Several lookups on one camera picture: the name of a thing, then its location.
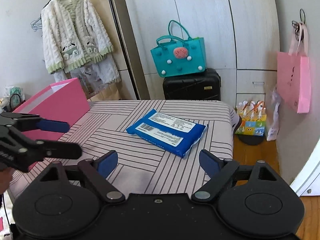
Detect white fleece trousers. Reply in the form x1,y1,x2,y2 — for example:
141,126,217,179
53,54,121,85

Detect person's left hand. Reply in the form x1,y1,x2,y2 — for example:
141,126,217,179
0,167,15,194

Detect black suitcase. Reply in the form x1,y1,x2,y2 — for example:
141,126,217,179
163,69,221,101

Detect pink cardboard box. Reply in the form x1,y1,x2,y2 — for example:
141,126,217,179
12,77,91,170

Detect white door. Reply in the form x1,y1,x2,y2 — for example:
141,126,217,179
290,141,320,197

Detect white wardrobe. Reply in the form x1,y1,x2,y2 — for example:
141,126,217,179
113,0,279,106

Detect white green fleece jacket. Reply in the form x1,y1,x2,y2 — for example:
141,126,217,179
41,0,113,74

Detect yoghurt drink multipack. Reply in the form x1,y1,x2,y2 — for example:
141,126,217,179
235,101,267,137

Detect red gift bag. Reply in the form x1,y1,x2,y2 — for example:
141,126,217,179
9,93,25,112

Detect pink paper bag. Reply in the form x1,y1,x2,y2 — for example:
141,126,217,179
277,22,311,114

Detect teal felt tote bag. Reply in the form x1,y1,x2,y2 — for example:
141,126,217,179
150,26,206,77

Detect striped pink table cloth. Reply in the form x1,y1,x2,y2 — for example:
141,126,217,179
7,100,238,201

